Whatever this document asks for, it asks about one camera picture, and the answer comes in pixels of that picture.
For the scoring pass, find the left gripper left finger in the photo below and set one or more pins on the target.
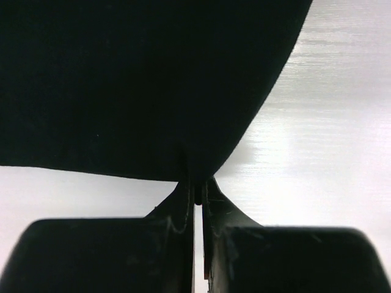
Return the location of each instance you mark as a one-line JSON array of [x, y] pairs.
[[150, 254]]

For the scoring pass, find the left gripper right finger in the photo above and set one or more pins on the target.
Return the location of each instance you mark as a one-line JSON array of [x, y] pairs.
[[241, 255]]

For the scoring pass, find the black t-shirt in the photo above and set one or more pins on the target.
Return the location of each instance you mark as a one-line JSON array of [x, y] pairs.
[[156, 90]]

